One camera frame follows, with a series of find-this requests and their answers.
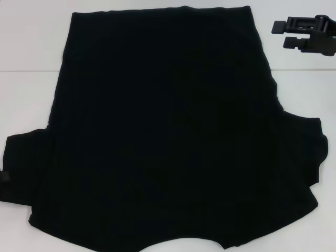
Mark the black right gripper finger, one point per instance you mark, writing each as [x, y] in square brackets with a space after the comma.
[291, 25]
[292, 43]

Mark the black shirt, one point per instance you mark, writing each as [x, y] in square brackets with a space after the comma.
[170, 118]

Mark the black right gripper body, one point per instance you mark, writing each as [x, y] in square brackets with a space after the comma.
[325, 39]

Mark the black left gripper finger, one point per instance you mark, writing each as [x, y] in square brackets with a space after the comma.
[4, 176]

